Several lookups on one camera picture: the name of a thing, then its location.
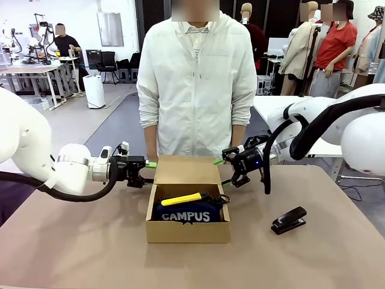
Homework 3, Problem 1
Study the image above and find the mannequin with bucket hat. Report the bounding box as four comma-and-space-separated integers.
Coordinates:
351, 4, 385, 85

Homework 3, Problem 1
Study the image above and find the yellow marker pen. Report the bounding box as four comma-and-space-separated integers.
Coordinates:
161, 191, 210, 207

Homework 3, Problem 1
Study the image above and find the brown cardboard box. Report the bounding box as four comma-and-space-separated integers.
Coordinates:
145, 155, 232, 244

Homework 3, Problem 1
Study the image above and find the black floor cable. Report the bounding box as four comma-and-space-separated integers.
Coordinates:
339, 177, 385, 201

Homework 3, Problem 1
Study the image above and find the grey wall panel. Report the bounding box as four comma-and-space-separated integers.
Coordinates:
96, 11, 125, 48

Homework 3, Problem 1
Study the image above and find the white air purifier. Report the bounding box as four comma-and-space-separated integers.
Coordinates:
82, 74, 106, 110

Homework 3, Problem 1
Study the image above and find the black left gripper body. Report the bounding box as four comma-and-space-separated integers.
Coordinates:
108, 155, 134, 184

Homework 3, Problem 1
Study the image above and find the man in black shirt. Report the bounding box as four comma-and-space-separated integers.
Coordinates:
54, 23, 82, 66

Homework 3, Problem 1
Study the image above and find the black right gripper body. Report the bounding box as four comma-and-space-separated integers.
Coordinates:
239, 148, 269, 175

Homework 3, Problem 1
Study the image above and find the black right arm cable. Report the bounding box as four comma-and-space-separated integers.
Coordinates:
260, 98, 385, 195

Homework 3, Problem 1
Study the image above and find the white monitor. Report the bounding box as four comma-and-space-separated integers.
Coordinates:
267, 37, 289, 60

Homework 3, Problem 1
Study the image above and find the person's right forearm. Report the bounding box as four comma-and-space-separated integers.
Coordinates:
143, 125, 159, 162

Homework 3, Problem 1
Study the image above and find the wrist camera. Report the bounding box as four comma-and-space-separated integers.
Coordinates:
244, 134, 271, 151
115, 140, 130, 157

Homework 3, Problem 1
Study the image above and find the navy Campus pencil case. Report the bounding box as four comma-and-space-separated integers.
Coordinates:
155, 197, 225, 223

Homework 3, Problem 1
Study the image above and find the mannequin in dark red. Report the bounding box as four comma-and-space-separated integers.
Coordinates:
240, 2, 268, 61

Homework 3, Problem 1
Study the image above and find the white plastic crate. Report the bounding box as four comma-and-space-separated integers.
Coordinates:
256, 75, 273, 97

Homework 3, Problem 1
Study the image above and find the white-top work desk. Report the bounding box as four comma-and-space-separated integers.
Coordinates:
0, 64, 66, 111

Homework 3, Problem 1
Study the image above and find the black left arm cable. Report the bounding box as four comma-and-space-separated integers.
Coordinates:
0, 164, 127, 203

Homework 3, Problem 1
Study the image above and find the person in white jacket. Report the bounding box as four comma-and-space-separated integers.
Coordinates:
135, 0, 258, 159

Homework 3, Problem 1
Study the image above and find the person's left forearm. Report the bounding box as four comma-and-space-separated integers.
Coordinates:
230, 123, 246, 149

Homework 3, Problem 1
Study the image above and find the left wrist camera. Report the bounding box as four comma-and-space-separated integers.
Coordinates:
115, 140, 130, 157

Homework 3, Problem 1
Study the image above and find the black cord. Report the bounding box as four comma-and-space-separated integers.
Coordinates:
207, 194, 231, 208

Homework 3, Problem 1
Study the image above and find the black stapler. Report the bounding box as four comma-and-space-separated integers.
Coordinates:
270, 206, 308, 235

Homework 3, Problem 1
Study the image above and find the mannequin in beige coat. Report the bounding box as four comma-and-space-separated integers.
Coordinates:
278, 1, 320, 97

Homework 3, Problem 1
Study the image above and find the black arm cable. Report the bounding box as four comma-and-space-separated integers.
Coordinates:
260, 98, 385, 195
0, 164, 127, 203

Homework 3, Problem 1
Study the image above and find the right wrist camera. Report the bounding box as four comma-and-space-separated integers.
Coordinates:
244, 134, 271, 151

